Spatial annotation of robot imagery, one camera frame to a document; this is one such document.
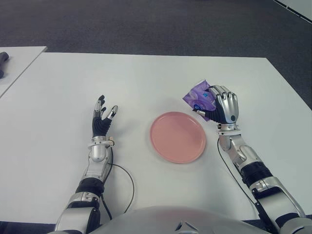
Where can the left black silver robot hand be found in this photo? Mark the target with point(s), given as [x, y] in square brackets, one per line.
[101, 125]

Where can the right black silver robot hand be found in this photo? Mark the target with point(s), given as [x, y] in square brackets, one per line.
[226, 107]

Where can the purple tissue paper pack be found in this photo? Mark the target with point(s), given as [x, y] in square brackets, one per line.
[198, 98]

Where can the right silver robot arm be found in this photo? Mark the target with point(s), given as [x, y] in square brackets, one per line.
[248, 165]

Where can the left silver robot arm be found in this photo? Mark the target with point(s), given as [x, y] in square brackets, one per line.
[97, 153]

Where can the pink round plate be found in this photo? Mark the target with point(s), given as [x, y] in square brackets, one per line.
[178, 137]

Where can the silver robot torso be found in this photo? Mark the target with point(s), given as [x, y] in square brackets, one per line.
[156, 219]

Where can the black handheld device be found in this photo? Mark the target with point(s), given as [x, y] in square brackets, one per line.
[3, 57]

